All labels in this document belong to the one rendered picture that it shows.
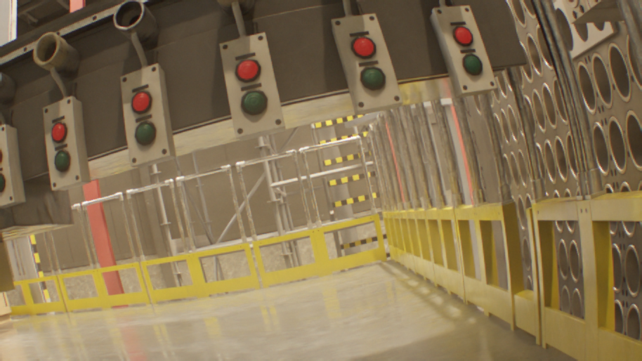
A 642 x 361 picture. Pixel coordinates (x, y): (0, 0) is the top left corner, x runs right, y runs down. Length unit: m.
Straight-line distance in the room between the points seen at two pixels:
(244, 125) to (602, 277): 0.72
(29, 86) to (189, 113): 0.38
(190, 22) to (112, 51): 0.16
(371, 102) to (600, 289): 0.59
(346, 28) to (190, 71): 0.27
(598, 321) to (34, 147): 1.15
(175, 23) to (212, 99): 0.17
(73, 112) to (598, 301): 1.03
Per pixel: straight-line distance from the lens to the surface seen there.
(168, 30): 1.56
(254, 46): 1.42
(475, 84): 1.43
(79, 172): 1.44
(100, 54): 1.58
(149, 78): 1.43
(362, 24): 1.42
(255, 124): 1.40
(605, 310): 1.58
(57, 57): 1.43
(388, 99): 1.40
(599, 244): 1.55
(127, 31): 1.40
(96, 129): 1.53
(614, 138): 3.51
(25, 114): 1.59
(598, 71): 3.52
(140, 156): 1.42
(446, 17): 1.44
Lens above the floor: 0.49
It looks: 2 degrees up
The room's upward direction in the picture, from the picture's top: 13 degrees counter-clockwise
